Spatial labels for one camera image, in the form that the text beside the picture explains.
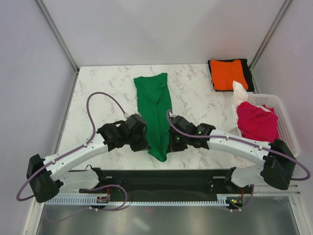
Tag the folded orange t shirt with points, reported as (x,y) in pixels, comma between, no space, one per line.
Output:
(224,73)

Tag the aluminium extrusion rail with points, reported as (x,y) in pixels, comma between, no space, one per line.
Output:
(293,188)

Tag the green t shirt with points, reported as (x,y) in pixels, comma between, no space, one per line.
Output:
(153,101)

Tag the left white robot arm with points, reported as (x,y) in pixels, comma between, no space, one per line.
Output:
(45,175)

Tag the folded black t shirt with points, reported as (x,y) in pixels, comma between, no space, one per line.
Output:
(246,71)

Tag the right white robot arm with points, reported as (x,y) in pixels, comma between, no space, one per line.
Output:
(273,162)

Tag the white slotted cable duct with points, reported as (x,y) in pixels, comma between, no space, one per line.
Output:
(97,201)

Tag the white t shirt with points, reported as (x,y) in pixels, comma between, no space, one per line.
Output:
(230,115)

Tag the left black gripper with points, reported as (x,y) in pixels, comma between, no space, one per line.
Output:
(144,145)

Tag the left aluminium frame post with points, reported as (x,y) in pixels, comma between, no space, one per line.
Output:
(56,33)

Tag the white plastic basket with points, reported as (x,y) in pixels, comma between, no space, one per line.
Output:
(285,130)

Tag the right aluminium frame post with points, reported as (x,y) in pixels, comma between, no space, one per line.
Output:
(270,33)

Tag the red t shirt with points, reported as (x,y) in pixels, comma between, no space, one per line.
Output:
(257,123)

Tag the aluminium frame post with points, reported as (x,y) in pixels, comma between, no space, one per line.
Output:
(270,33)
(56,33)

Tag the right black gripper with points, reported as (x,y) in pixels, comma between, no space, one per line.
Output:
(173,147)

